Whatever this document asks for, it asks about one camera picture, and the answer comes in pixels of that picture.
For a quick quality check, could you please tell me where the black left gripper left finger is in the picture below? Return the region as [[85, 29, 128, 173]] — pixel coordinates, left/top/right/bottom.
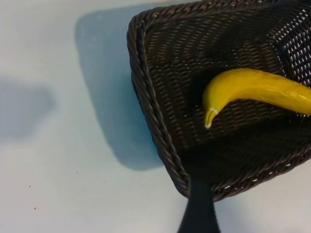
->
[[176, 179, 200, 233]]

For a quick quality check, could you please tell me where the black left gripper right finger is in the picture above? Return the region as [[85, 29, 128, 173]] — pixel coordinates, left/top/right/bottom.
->
[[198, 181, 221, 233]]

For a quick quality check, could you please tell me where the yellow banana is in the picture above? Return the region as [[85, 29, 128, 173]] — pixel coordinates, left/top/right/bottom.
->
[[202, 68, 311, 129]]

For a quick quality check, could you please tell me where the dark brown wicker basket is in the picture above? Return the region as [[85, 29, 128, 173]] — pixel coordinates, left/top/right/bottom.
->
[[126, 0, 311, 202]]

